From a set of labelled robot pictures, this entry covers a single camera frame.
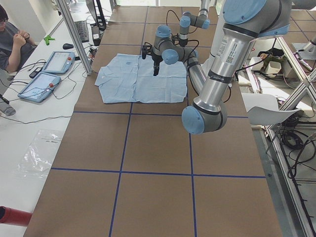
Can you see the white curved chair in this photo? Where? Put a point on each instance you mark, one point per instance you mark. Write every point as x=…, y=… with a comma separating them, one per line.
x=262, y=109

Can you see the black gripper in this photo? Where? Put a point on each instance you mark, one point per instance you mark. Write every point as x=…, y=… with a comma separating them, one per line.
x=156, y=59

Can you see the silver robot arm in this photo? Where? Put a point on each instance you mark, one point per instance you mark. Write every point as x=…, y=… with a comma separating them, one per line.
x=196, y=28
x=244, y=22

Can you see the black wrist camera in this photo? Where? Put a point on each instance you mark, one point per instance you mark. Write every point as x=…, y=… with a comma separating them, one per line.
x=146, y=50

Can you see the far blue teach pendant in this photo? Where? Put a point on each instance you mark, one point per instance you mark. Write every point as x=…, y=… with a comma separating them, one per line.
x=59, y=62

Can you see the light blue button shirt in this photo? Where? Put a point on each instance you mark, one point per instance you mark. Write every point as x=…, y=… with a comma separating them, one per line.
x=129, y=78

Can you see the black computer mouse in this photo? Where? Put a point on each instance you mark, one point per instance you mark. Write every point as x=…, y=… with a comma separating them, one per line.
x=67, y=46

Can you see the green clamp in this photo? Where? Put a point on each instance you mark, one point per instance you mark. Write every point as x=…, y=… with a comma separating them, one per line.
x=48, y=39

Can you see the red cylinder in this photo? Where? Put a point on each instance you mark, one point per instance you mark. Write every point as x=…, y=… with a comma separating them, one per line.
x=11, y=216

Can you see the blue teach pendant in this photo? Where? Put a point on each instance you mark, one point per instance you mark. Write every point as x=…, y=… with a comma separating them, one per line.
x=40, y=87
x=59, y=62

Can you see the black phone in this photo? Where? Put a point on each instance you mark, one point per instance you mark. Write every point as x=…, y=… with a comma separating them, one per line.
x=35, y=72

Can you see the black keyboard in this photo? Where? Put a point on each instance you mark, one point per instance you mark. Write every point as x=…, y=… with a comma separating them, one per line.
x=82, y=29

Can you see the seated person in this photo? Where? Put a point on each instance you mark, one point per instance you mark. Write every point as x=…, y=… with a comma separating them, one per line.
x=16, y=45

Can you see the clear plastic bag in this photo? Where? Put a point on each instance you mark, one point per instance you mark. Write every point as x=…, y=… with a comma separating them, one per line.
x=40, y=154

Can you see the near blue teach pendant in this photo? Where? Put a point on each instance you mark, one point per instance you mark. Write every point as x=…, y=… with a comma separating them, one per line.
x=40, y=87

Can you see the aluminium frame post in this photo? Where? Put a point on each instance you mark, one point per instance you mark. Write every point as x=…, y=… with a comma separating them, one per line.
x=63, y=8

